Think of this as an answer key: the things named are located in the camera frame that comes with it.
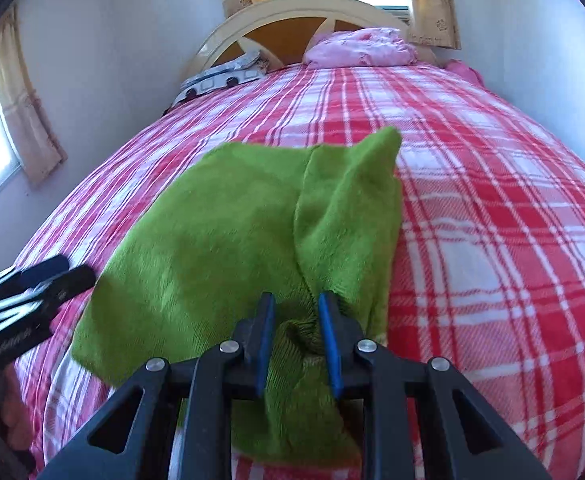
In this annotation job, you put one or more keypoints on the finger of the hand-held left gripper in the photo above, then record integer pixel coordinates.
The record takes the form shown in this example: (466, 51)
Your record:
(67, 285)
(32, 272)

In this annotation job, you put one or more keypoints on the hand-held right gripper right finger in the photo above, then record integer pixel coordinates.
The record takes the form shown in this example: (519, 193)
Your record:
(330, 340)

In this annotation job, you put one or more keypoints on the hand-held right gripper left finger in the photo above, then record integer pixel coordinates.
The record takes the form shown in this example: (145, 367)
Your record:
(267, 340)

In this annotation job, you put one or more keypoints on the green striped knit sweater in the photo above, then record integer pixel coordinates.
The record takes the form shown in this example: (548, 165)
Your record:
(212, 220)

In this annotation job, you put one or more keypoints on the person's left hand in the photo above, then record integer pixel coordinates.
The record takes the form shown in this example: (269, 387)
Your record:
(15, 410)

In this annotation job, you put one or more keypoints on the yellow side window curtain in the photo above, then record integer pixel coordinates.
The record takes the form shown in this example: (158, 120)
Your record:
(22, 110)

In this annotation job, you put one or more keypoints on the red plaid bed blanket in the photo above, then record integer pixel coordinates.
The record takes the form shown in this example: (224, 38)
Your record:
(497, 260)

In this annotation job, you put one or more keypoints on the grey patterned pillow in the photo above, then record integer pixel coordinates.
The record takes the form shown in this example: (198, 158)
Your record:
(222, 77)

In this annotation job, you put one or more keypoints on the pink pillow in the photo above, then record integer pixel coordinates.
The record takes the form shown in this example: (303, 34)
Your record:
(357, 47)

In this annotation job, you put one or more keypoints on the pink cloth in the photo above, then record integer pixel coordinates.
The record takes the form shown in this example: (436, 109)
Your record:
(465, 71)

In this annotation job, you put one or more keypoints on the cream wooden headboard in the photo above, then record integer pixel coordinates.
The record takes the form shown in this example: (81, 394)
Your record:
(272, 15)

